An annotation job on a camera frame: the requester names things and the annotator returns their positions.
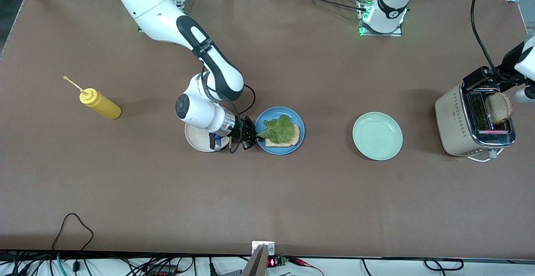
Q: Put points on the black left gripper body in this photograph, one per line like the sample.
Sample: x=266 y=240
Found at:
x=507 y=63

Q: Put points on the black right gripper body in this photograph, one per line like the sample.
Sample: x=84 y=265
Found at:
x=243 y=129

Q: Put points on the green lettuce leaf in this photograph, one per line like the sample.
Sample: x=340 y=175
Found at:
x=280 y=127

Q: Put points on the brown bread slice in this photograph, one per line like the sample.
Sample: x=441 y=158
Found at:
x=292 y=139
x=499 y=108

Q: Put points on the yellow mustard squeeze bottle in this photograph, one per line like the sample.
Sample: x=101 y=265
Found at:
x=102 y=106

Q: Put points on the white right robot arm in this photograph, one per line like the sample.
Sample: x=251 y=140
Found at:
x=154 y=8

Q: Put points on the blue round plate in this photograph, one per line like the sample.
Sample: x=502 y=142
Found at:
x=280 y=150

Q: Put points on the white round plate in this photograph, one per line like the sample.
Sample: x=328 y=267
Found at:
x=198 y=142

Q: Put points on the pale green round plate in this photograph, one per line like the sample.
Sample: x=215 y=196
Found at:
x=377 y=136

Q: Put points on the beige chrome toaster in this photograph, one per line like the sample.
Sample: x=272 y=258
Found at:
x=453 y=121

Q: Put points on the grey metal bar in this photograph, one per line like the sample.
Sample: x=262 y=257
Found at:
x=257 y=263

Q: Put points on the red LED display module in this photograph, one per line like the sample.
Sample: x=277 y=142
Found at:
x=272 y=262

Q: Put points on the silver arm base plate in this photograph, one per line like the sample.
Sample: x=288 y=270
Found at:
x=395 y=33
x=180 y=0

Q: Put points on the silver mounting bracket plate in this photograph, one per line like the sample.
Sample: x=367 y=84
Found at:
x=271 y=246

